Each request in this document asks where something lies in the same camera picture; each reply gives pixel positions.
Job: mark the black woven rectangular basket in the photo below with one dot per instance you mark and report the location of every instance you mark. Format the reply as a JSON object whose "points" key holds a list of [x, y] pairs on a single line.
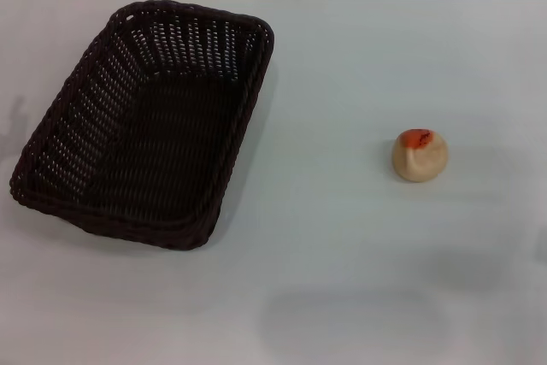
{"points": [[141, 134]]}

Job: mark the beige bun with orange top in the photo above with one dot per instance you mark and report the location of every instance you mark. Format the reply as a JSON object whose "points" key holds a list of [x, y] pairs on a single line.
{"points": [[421, 160]]}

